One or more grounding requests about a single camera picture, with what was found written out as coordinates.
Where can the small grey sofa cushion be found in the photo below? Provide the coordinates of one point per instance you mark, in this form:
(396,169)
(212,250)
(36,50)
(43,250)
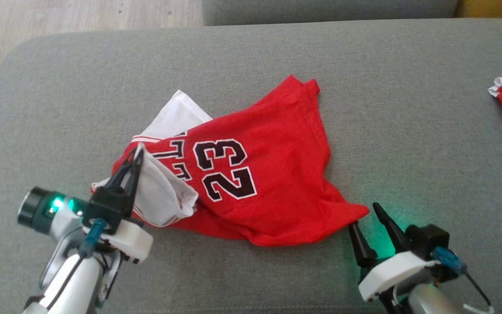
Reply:
(320,8)

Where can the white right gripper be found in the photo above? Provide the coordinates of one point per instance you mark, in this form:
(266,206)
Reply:
(390,272)

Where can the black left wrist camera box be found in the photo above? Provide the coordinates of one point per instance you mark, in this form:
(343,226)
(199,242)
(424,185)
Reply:
(107,205)

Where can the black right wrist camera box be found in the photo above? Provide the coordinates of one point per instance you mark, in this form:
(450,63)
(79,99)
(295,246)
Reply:
(427,244)

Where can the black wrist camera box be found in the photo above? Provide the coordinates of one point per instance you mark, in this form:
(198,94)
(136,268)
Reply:
(107,205)
(427,244)

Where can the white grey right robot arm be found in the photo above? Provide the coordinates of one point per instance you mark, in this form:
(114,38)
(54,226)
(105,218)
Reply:
(429,301)

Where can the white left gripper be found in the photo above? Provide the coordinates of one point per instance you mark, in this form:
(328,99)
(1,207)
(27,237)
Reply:
(131,242)

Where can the red white number 23 jersey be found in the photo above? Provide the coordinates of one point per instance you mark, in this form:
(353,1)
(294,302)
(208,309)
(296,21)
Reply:
(277,174)

